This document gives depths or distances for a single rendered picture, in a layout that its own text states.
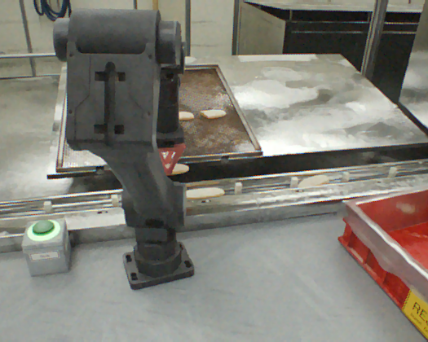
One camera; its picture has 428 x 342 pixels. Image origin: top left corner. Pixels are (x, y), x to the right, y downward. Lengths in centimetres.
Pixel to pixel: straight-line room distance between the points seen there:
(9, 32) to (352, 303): 429
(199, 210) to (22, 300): 37
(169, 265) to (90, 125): 42
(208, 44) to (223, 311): 382
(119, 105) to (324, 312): 52
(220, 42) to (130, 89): 405
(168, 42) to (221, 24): 399
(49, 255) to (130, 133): 46
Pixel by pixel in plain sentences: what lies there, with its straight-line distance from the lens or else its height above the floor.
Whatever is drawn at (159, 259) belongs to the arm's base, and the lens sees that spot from 72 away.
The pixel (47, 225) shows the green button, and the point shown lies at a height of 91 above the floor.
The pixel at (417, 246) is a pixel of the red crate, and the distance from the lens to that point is 94.
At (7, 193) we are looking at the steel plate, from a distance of 107.
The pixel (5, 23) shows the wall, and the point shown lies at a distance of 463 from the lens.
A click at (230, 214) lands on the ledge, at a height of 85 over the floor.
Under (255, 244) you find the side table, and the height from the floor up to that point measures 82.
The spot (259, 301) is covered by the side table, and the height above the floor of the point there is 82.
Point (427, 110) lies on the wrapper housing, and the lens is 134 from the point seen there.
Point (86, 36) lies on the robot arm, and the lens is 37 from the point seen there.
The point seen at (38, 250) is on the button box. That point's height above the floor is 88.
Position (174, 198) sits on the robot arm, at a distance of 65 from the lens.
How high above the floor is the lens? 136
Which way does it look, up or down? 30 degrees down
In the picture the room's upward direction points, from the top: 3 degrees clockwise
